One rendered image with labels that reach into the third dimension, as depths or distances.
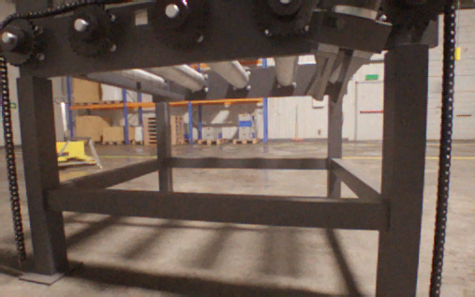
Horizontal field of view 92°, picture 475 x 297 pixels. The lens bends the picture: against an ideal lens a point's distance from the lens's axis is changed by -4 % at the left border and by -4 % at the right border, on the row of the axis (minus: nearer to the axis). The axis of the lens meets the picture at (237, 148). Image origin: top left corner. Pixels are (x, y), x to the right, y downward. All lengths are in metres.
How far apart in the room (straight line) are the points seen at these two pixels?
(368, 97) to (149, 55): 9.62
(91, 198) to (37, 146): 0.27
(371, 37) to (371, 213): 0.45
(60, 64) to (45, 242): 0.64
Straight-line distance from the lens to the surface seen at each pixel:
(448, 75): 0.74
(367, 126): 10.10
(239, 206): 0.72
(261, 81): 1.66
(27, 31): 1.10
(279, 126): 9.72
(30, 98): 1.10
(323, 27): 0.46
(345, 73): 0.51
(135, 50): 0.86
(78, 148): 5.56
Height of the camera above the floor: 0.54
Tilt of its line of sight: 5 degrees down
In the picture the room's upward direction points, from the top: 1 degrees counter-clockwise
